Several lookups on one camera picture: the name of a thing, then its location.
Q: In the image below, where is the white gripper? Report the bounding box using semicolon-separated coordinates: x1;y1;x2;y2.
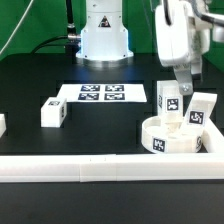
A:
155;0;212;95

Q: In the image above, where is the white round stool seat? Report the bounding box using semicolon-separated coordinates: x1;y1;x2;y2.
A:
141;116;202;153

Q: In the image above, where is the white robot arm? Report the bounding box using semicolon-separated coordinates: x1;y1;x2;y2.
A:
77;0;224;95

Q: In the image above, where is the white marker sheet with tags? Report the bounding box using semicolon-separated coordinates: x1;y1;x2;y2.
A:
58;84;147;103

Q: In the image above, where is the white U-shaped fence wall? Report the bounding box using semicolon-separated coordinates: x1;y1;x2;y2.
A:
0;111;224;184

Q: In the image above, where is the black cable on base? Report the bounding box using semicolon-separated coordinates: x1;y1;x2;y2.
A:
31;0;82;55

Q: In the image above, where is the white cable on backdrop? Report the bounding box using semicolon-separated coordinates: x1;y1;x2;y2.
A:
0;0;35;56

